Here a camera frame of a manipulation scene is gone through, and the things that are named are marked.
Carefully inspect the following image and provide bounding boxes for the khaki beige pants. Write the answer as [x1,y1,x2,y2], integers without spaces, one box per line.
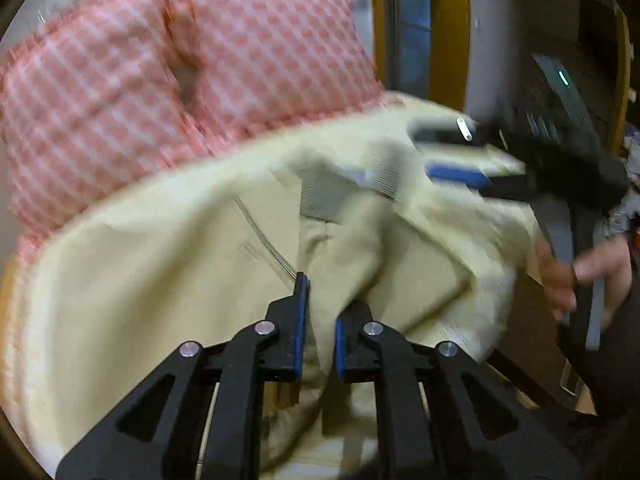
[1,95,536,479]

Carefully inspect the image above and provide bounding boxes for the person's right hand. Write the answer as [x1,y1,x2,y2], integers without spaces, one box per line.
[536,234,634,330]

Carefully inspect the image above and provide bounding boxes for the right pink polka-dot pillow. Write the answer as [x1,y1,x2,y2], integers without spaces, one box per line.
[165,0,385,144]

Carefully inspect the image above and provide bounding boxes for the pink polka-dot pillow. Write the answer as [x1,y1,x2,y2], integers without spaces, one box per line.
[1,0,200,262]
[165,0,385,144]

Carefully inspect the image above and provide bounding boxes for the left pink polka-dot pillow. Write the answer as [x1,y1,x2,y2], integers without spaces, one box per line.
[1,0,200,262]

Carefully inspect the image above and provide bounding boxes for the wooden door frame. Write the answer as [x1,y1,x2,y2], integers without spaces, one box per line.
[354,0,471,110]

